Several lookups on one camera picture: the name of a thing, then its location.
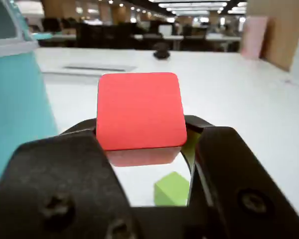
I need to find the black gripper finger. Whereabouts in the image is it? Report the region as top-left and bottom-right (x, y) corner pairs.
(180, 114), (299, 239)
(0, 118), (143, 239)

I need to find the green lego block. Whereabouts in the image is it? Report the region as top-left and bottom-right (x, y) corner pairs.
(153, 171), (191, 207)

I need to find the red lego block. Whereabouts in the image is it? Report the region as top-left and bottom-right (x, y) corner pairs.
(96, 72), (187, 167)

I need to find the teal whale-shaped bin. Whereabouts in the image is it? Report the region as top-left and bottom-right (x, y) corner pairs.
(0, 0), (58, 185)

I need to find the pink board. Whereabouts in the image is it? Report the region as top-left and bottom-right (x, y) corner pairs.
(240, 16), (269, 59)

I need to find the black round object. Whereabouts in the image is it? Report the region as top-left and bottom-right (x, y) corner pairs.
(153, 42), (171, 60)

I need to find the brown wooden panel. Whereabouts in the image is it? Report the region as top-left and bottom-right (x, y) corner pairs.
(260, 0), (299, 73)

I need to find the wide silver cable grommet plate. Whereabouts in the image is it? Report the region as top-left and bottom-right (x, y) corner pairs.
(41, 63), (138, 75)

